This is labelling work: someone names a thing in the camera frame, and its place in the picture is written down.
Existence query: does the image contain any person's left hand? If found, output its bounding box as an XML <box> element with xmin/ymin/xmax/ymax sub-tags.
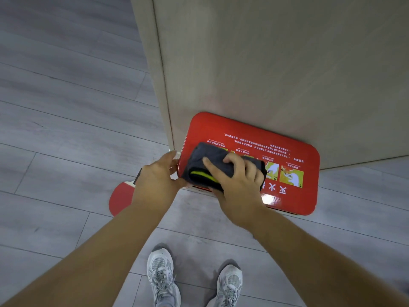
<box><xmin>131</xmin><ymin>151</ymin><xmax>187</xmax><ymax>214</ymax></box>

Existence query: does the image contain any person's right hand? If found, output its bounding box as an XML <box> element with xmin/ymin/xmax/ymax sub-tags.
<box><xmin>202</xmin><ymin>152</ymin><xmax>268</xmax><ymax>231</ymax></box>

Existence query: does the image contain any person's right forearm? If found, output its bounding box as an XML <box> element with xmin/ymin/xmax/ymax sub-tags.
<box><xmin>246</xmin><ymin>207</ymin><xmax>409</xmax><ymax>307</ymax></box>

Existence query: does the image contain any person's left forearm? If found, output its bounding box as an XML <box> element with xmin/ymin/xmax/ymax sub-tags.
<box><xmin>0</xmin><ymin>201</ymin><xmax>167</xmax><ymax>307</ymax></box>

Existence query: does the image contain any dark grey cleaning cloth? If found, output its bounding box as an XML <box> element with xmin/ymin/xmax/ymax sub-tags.
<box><xmin>181</xmin><ymin>142</ymin><xmax>268</xmax><ymax>193</ymax></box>

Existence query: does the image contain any red fire extinguisher box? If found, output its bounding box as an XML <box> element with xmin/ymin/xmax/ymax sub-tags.
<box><xmin>177</xmin><ymin>111</ymin><xmax>321</xmax><ymax>216</ymax></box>

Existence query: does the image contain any grey white sneaker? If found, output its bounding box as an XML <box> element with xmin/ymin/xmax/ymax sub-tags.
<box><xmin>146</xmin><ymin>247</ymin><xmax>182</xmax><ymax>307</ymax></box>
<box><xmin>206</xmin><ymin>264</ymin><xmax>243</xmax><ymax>307</ymax></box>

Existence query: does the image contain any red paddle with red-black handle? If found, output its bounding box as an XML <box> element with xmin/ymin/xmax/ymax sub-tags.
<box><xmin>108</xmin><ymin>168</ymin><xmax>143</xmax><ymax>217</ymax></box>

